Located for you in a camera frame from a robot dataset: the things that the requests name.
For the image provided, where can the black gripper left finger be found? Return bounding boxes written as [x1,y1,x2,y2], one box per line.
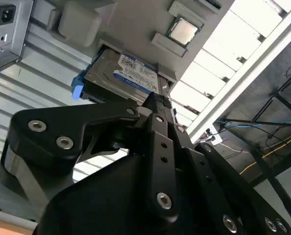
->
[0,94,180,220]

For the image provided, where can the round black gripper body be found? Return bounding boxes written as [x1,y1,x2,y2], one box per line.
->
[34,152,224,235]

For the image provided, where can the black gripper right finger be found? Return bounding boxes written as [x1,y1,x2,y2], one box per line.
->
[159,96,291,235]

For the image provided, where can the hard disk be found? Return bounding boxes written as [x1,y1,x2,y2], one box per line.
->
[71,47,161,104]

